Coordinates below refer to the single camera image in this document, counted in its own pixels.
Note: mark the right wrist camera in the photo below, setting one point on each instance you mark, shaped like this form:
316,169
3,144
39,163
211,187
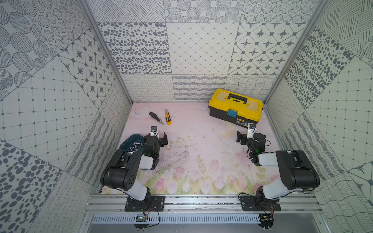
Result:
251,130

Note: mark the aluminium mounting rail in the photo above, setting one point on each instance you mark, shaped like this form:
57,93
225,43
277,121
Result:
189,204

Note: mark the yellow utility knife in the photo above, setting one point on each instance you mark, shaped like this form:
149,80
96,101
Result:
168,117

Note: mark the white slotted cable duct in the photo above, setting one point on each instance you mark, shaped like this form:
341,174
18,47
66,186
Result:
178,218

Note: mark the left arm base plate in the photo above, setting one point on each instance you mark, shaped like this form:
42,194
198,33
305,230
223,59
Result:
152,203

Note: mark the teal plastic storage tray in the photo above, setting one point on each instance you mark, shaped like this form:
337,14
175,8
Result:
132,143

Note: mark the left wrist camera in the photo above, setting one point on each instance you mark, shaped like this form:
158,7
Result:
154,131

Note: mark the controller board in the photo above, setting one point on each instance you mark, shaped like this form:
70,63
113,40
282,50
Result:
141,222
266,221

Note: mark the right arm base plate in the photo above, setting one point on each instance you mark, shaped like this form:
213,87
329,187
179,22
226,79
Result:
251,203

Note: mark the yellow black toolbox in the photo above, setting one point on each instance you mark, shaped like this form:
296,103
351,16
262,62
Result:
235,108

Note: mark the left controller board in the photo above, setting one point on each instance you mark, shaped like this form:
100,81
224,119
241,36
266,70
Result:
141,222

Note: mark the right controller board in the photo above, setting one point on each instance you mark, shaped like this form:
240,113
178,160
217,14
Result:
266,221

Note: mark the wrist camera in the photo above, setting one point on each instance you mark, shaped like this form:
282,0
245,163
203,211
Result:
154,131
251,130

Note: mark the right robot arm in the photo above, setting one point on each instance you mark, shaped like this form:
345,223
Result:
295,169

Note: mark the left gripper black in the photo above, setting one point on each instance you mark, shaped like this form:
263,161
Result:
160,140

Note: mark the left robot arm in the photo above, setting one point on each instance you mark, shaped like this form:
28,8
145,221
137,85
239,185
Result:
136,153

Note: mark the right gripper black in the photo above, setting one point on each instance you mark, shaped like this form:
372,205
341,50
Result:
244,136

